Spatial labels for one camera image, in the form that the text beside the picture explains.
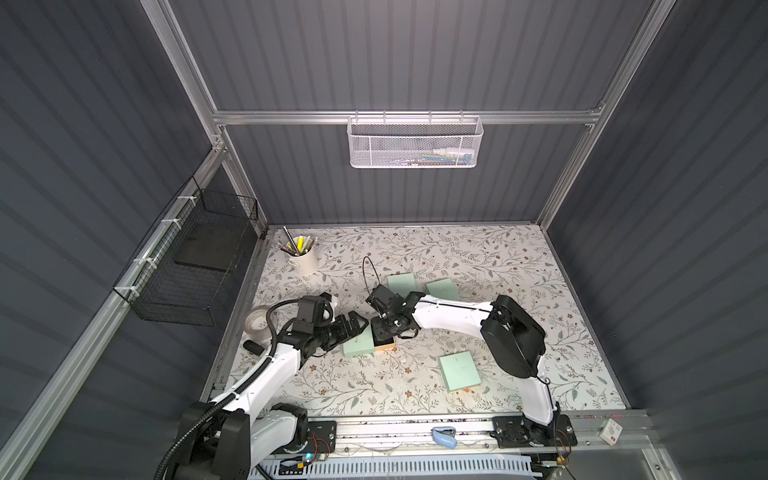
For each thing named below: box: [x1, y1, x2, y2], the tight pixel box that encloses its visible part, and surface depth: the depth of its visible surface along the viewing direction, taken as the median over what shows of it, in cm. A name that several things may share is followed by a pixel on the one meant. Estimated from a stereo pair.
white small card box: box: [600, 418, 623, 446], surface depth 75 cm
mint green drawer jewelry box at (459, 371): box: [438, 350, 482, 393], surface depth 83 cm
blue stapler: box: [431, 426, 458, 450], surface depth 74 cm
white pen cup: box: [286, 236, 318, 275], surface depth 103 cm
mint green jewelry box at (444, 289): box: [426, 278, 461, 301], surface depth 101 cm
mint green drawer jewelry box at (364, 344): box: [342, 322, 397, 358], surface depth 88 cm
